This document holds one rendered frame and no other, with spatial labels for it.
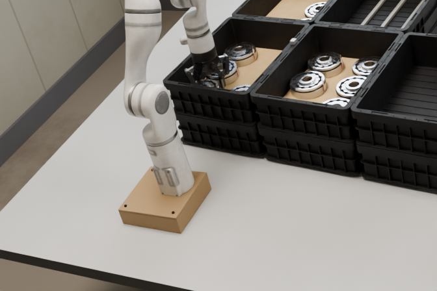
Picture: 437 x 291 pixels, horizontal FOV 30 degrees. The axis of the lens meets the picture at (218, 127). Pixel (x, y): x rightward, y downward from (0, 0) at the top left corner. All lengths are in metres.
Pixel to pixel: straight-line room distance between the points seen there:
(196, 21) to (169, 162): 0.42
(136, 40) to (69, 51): 2.40
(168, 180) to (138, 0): 0.49
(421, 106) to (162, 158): 0.70
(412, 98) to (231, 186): 0.55
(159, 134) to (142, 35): 0.26
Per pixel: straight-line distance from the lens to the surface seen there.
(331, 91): 2.35
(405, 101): 2.27
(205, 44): 2.34
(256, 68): 2.53
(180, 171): 2.18
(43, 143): 4.12
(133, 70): 2.08
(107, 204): 2.37
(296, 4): 2.86
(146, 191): 2.27
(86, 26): 4.54
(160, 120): 2.08
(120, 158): 2.54
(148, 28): 2.03
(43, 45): 4.27
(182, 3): 2.28
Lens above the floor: 2.10
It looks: 34 degrees down
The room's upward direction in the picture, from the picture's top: 15 degrees counter-clockwise
